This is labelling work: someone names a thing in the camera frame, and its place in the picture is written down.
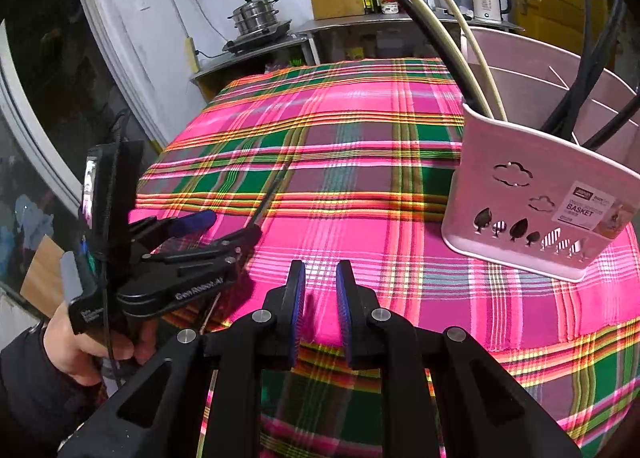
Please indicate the metal shelf unit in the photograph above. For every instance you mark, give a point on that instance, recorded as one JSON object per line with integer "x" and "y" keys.
{"x": 240, "y": 65}

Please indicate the red lidded jar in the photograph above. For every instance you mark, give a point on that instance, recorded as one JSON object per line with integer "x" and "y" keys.
{"x": 387, "y": 2}

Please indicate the white window frame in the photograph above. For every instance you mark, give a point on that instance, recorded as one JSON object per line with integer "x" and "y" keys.
{"x": 115, "y": 37}

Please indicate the person's left forearm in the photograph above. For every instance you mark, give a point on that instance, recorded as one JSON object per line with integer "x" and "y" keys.
{"x": 30, "y": 403}

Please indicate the yellow power strip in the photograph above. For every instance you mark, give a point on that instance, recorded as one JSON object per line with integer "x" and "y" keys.
{"x": 192, "y": 55}

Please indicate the stainless steel steamer pot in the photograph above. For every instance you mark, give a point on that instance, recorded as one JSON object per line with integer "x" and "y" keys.
{"x": 255, "y": 15}

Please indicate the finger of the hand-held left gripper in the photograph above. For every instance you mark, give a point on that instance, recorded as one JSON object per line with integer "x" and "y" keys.
{"x": 235, "y": 243}
{"x": 192, "y": 222}

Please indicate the pink green plaid tablecloth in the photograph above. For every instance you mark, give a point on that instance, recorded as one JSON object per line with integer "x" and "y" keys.
{"x": 350, "y": 162}

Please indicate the brown wooden board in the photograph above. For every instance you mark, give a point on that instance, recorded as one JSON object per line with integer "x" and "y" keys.
{"x": 42, "y": 270}

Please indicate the black induction cooker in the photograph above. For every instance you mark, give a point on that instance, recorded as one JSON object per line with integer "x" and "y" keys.
{"x": 257, "y": 40}

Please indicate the steel counter table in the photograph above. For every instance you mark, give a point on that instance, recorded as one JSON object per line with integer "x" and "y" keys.
{"x": 360, "y": 27}

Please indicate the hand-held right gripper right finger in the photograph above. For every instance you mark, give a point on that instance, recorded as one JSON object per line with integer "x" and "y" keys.
{"x": 344, "y": 315}

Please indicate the pink plastic utensil basket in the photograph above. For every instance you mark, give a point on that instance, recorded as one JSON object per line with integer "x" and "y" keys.
{"x": 500, "y": 218}

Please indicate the clear plastic container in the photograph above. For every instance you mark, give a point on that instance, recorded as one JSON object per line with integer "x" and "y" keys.
{"x": 462, "y": 0}

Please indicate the person's left hand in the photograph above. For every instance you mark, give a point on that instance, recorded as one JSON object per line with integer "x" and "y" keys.
{"x": 80, "y": 358}

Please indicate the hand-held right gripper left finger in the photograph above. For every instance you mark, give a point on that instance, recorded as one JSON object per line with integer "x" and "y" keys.
{"x": 299, "y": 310}

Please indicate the light wooden chopstick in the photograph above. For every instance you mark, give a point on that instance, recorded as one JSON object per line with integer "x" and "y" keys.
{"x": 475, "y": 43}
{"x": 450, "y": 40}

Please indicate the white electric kettle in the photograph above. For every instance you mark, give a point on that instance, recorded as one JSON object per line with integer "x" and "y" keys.
{"x": 487, "y": 0}

